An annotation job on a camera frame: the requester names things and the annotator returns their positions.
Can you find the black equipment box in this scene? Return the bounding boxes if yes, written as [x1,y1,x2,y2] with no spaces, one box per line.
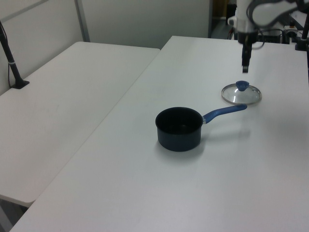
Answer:
[258,29,283,44]

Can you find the wide grey partition post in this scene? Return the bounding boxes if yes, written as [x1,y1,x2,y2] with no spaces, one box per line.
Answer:
[74,0,91,43]

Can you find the dark saucepan with blue handle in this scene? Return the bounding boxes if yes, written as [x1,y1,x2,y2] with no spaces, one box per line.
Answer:
[155,103,248,153]

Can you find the thin black cable on table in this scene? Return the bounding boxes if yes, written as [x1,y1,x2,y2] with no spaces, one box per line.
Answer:
[251,40,267,50]

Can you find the glass lid with blue knob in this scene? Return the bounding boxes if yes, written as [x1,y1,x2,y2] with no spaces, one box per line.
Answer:
[221,80,263,106]

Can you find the white folding table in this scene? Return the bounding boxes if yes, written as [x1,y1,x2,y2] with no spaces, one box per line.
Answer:
[0,41,161,204]

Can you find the black clamped camera pole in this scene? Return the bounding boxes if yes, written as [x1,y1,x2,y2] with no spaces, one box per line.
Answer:
[294,13,309,52]

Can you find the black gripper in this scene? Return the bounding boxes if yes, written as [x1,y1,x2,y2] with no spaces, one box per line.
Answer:
[237,31,258,74]

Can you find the black camera pole with zip tie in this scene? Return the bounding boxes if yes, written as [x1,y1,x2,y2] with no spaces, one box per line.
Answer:
[0,20,30,90]

